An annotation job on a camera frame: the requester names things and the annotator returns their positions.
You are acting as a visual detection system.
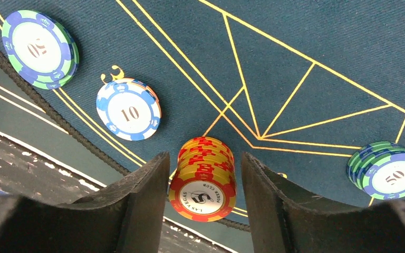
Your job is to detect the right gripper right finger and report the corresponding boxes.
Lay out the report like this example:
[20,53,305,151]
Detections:
[241,152,405,252]

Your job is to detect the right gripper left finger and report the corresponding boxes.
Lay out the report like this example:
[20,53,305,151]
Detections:
[0,152,170,252]

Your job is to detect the orange red poker chip stack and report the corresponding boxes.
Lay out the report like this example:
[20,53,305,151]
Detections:
[168,137,237,222]

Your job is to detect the pink white poker chip stack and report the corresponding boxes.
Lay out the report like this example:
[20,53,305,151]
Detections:
[96,78,161,141]

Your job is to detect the green poker chip stack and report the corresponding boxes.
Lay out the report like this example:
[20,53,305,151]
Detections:
[1,10,80,90]

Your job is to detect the round blue poker mat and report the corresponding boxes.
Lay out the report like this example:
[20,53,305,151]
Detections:
[0,1,405,207]

